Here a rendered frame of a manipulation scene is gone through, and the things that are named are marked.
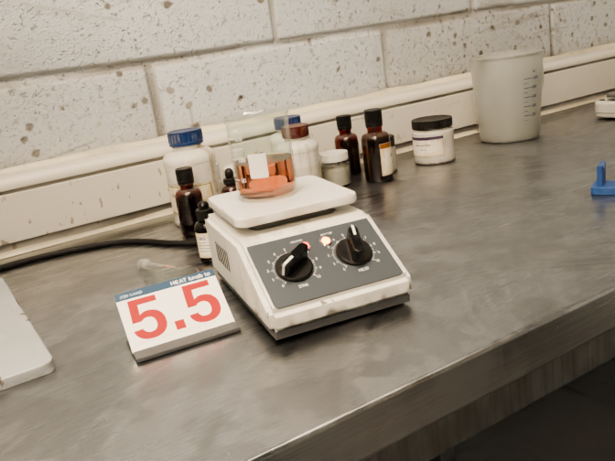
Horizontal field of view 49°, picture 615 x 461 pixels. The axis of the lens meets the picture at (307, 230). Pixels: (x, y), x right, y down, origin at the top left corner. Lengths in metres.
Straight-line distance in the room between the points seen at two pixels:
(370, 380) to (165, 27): 0.72
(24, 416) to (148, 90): 0.63
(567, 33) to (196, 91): 0.88
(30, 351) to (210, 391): 0.19
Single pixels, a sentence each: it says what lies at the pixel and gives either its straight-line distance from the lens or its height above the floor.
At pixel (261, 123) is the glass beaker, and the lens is 0.63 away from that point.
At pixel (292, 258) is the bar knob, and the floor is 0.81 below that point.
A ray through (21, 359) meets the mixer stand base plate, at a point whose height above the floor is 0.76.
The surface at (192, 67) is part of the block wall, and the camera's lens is 1.09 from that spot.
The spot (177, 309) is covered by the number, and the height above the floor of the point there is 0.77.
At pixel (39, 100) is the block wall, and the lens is 1.02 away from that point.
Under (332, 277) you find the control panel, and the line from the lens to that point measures 0.57.
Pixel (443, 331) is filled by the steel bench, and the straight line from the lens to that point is 0.54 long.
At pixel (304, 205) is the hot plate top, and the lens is 0.61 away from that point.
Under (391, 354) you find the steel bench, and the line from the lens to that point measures 0.51.
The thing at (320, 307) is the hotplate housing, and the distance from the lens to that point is 0.55.
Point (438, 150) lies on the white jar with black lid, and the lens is 1.12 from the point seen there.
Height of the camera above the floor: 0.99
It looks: 16 degrees down
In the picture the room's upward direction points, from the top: 8 degrees counter-clockwise
